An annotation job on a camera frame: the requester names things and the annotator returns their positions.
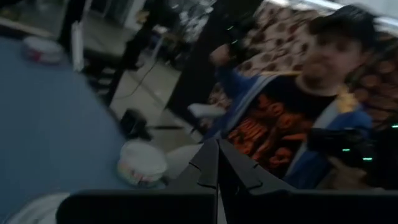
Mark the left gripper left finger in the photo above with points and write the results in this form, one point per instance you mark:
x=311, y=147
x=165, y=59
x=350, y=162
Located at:
x=202, y=174

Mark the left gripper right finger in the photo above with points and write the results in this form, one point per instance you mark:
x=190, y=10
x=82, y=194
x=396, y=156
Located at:
x=239, y=177

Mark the blue label can silver lid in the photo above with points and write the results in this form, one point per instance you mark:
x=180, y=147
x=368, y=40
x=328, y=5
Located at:
x=34, y=211

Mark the green label can silver lid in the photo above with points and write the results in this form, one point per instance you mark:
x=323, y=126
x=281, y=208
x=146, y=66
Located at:
x=141, y=163

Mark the person's right hand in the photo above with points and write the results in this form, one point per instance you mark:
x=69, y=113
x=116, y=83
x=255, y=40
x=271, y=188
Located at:
x=219, y=54

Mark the person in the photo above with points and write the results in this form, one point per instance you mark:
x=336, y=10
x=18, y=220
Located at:
x=326, y=62

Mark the red label can silver lid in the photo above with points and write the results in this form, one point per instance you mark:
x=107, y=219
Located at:
x=42, y=49

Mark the small black camera box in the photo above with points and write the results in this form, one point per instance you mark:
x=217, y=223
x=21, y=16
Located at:
x=133, y=124

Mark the white aluminium bracket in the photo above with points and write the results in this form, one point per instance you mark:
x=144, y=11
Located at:
x=77, y=46

